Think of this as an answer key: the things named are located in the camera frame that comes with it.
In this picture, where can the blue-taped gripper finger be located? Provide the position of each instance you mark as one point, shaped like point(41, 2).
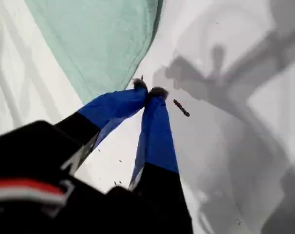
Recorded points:
point(157, 136)
point(113, 107)

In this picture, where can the pale green T-shirt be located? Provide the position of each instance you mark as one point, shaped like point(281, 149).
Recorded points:
point(94, 36)

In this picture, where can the small dark scrap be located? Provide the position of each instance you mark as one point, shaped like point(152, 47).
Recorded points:
point(181, 107)

